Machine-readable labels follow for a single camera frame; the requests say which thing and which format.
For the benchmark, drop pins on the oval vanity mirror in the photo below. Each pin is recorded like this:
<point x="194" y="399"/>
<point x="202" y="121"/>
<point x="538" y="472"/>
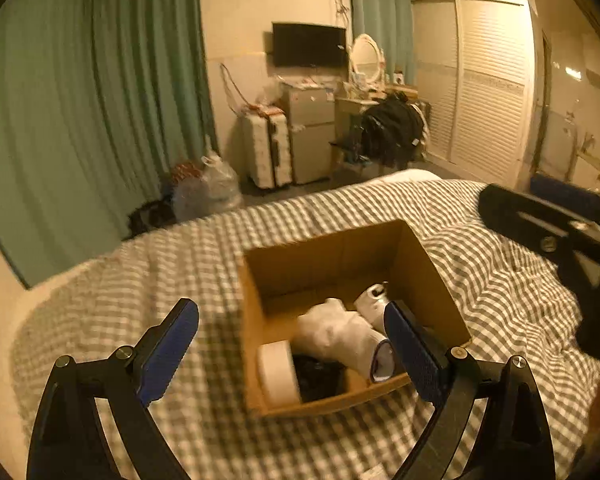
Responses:
<point x="366" y="57"/>

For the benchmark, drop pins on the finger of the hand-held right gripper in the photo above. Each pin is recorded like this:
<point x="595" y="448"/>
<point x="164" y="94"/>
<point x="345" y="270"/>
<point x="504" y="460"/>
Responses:
<point x="532" y="222"/>

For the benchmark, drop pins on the clear plastic bag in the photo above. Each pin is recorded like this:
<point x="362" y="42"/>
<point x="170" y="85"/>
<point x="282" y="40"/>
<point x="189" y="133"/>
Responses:
<point x="211" y="188"/>

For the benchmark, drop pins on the white sock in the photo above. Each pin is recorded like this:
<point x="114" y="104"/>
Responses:
<point x="344" y="336"/>

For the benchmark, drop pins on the small white bottle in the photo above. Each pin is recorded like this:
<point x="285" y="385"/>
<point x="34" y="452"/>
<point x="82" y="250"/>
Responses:
<point x="371" y="303"/>

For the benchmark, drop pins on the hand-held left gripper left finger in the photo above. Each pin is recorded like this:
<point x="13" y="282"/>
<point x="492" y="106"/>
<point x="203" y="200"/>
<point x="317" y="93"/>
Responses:
<point x="166" y="349"/>

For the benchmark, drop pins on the cardboard box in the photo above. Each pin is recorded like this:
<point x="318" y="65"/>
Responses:
<point x="350" y="310"/>

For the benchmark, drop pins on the checkered blanket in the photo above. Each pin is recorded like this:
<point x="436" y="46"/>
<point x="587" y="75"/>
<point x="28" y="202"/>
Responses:
<point x="260" y="320"/>

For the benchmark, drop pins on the black wall television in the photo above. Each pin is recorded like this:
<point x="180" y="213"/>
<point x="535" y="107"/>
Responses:
<point x="308" y="45"/>

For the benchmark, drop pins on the small grey refrigerator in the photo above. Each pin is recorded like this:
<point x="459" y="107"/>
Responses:
<point x="308" y="130"/>

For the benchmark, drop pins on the roll of beige tape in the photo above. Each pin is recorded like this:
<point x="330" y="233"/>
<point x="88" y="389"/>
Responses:
<point x="279" y="374"/>

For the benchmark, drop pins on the dressing table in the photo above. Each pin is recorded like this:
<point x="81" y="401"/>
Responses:
<point x="370" y="100"/>

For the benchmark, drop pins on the black bag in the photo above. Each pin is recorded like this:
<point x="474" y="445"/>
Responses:
<point x="149" y="216"/>

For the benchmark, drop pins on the white louvered wardrobe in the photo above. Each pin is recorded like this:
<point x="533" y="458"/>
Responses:
<point x="475" y="85"/>

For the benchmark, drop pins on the blue storage box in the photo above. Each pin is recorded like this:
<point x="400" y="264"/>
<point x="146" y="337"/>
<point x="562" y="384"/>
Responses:
<point x="570" y="195"/>

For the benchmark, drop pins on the black cloth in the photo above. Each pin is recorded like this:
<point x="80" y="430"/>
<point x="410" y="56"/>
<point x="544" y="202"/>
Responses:
<point x="318" y="377"/>

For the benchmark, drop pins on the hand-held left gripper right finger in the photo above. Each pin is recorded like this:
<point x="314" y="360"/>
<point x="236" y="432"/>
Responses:
<point x="414" y="351"/>

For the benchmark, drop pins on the narrow green curtain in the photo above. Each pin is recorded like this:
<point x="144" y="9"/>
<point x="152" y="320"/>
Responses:
<point x="380" y="15"/>

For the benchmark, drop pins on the white suitcase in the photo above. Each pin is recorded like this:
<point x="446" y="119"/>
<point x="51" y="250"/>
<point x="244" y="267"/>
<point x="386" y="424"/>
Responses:
<point x="266" y="148"/>

